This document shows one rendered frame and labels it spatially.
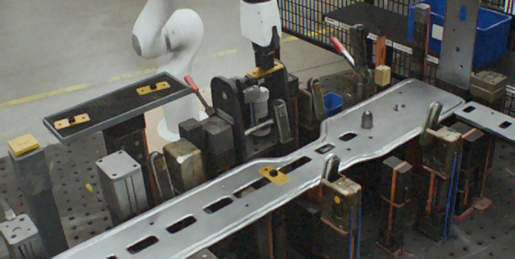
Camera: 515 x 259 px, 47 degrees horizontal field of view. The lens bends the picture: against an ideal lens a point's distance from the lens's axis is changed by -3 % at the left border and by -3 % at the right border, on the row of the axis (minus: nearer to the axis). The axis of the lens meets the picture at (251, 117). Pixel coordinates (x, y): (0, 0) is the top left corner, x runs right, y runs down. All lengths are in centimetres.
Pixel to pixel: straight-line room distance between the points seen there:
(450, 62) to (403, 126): 34
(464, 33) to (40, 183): 127
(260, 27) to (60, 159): 119
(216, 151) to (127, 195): 28
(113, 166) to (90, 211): 58
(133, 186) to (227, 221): 23
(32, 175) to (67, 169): 71
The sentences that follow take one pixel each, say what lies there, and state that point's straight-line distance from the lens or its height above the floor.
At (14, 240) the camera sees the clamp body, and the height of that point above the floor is 106.
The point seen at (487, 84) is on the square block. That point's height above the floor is 105.
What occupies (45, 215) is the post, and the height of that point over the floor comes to 95.
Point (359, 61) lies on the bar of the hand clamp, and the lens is 180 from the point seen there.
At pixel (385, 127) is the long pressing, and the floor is 100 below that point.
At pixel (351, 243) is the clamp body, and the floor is 89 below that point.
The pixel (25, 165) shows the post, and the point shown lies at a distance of 150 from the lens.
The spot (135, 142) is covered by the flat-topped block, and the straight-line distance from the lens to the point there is 160.
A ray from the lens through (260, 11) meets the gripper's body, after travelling 129.
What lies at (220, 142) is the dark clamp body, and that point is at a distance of 157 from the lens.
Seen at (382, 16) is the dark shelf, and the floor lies 103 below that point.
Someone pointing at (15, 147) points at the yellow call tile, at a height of 116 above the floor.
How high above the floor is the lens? 189
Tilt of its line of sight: 31 degrees down
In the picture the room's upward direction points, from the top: 4 degrees counter-clockwise
